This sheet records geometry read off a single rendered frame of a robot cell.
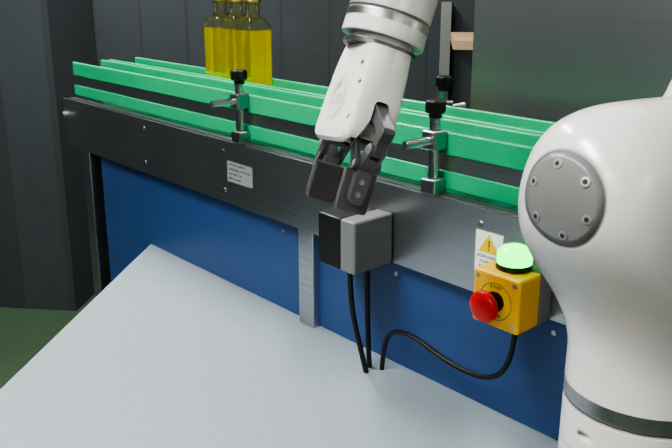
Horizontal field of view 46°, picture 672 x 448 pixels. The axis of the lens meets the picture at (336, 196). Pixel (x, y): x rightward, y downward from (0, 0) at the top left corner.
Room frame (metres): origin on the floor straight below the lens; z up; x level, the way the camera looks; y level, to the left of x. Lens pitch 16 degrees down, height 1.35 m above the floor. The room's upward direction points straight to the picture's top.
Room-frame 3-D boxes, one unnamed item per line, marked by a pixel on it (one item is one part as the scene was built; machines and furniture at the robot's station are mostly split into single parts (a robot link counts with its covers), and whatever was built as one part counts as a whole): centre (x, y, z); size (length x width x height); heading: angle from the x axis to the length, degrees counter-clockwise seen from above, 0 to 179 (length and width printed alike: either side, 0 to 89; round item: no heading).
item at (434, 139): (1.06, -0.12, 1.11); 0.07 x 0.04 x 0.13; 132
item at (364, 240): (1.13, -0.03, 0.96); 0.08 x 0.08 x 0.08; 42
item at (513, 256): (0.92, -0.22, 1.01); 0.04 x 0.04 x 0.03
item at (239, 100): (1.40, 0.19, 1.11); 0.07 x 0.04 x 0.13; 132
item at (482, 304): (0.89, -0.18, 0.96); 0.04 x 0.03 x 0.04; 42
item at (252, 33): (1.63, 0.17, 1.19); 0.06 x 0.06 x 0.28; 42
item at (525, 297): (0.92, -0.22, 0.96); 0.07 x 0.07 x 0.07; 42
